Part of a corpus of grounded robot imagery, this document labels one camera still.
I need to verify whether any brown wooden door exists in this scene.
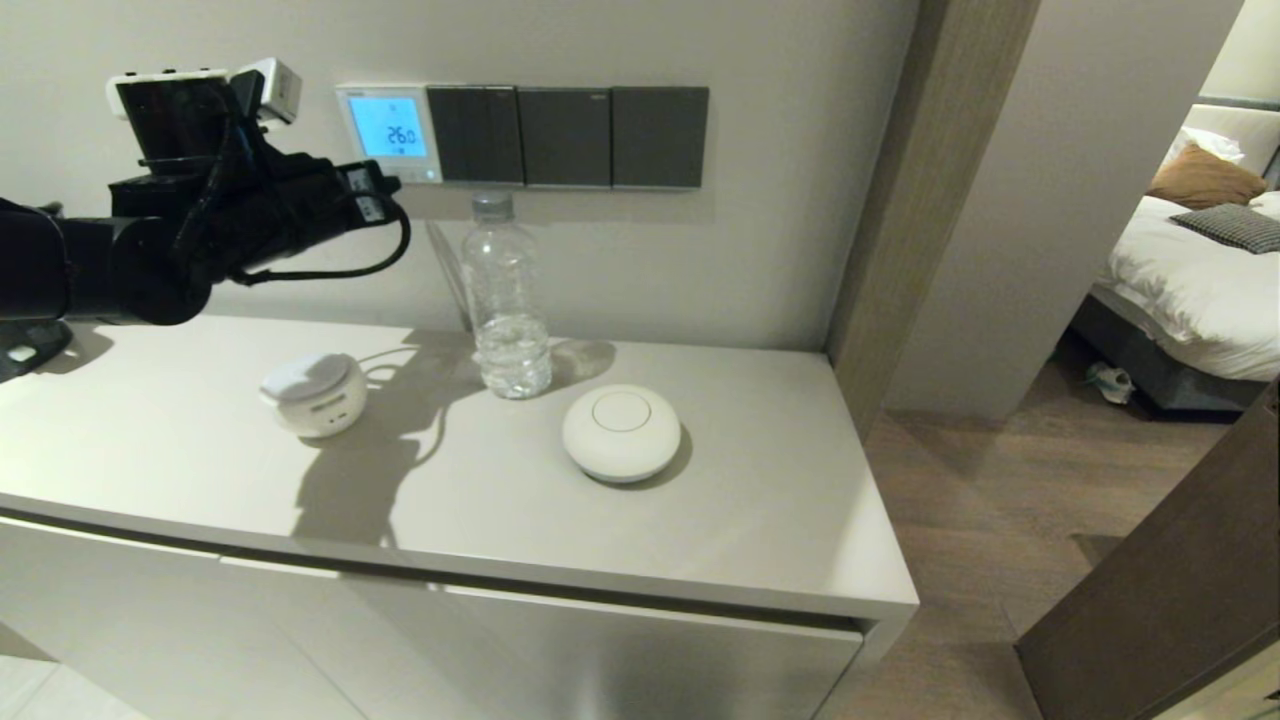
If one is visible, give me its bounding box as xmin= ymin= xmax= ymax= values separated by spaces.
xmin=1016 ymin=380 xmax=1280 ymax=720

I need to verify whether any black desk device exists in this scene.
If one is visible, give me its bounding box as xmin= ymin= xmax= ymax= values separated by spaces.
xmin=0 ymin=320 xmax=73 ymax=384

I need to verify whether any brown pillow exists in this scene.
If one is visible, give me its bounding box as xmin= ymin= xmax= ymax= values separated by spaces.
xmin=1146 ymin=147 xmax=1267 ymax=213

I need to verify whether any white round device grey lid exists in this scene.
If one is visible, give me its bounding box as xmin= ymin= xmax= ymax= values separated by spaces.
xmin=260 ymin=352 xmax=368 ymax=439

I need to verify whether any black box with white lid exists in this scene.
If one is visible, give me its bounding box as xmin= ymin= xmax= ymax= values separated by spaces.
xmin=106 ymin=68 xmax=241 ymax=161

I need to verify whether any white thermostat panel blue screen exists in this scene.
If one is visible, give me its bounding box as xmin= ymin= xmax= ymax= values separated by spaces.
xmin=335 ymin=84 xmax=442 ymax=186

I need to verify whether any white round dome device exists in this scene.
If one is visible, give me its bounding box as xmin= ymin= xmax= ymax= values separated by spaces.
xmin=562 ymin=384 xmax=682 ymax=485

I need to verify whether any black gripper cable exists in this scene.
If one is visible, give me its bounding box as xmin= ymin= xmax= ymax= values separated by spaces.
xmin=230 ymin=200 xmax=411 ymax=286

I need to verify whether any wooden door frame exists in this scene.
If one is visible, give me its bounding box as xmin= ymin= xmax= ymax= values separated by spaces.
xmin=822 ymin=0 xmax=1037 ymax=441

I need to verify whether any dark single rocker wall switch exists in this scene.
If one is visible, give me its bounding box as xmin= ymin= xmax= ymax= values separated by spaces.
xmin=517 ymin=87 xmax=613 ymax=190
xmin=611 ymin=87 xmax=710 ymax=191

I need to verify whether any beige padded headboard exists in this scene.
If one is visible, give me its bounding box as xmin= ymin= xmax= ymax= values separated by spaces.
xmin=1182 ymin=97 xmax=1280 ymax=193

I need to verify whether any white cube wrist camera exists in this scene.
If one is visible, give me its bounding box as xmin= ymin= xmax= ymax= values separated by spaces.
xmin=238 ymin=58 xmax=303 ymax=126

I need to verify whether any white pillow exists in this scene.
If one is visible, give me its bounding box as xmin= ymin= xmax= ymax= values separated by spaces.
xmin=1160 ymin=128 xmax=1244 ymax=176

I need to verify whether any bed with white duvet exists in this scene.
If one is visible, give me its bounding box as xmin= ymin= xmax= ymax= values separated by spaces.
xmin=1068 ymin=195 xmax=1280 ymax=413

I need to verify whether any black white checkered cushion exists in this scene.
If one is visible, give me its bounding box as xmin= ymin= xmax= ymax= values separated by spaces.
xmin=1169 ymin=204 xmax=1280 ymax=256

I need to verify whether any grey cabinet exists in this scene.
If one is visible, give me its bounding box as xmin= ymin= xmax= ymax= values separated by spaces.
xmin=0 ymin=315 xmax=919 ymax=720

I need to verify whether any dark triple rocker wall switch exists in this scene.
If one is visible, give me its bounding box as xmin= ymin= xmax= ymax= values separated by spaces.
xmin=427 ymin=86 xmax=525 ymax=187

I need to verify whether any clear plastic water bottle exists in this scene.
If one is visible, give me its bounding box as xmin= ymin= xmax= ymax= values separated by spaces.
xmin=462 ymin=192 xmax=553 ymax=400

